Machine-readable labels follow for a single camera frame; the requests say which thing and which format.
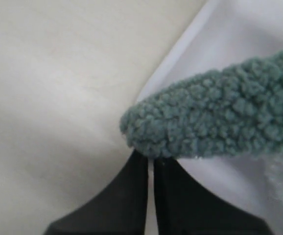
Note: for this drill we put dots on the white plastic tray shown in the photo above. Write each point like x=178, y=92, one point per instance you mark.
x=228, y=32

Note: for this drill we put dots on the teal fuzzy scarf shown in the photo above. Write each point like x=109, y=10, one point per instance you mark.
x=229, y=112

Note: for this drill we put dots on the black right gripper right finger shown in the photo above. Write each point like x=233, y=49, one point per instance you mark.
x=185, y=207

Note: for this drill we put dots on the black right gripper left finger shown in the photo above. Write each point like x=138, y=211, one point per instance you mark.
x=120, y=209

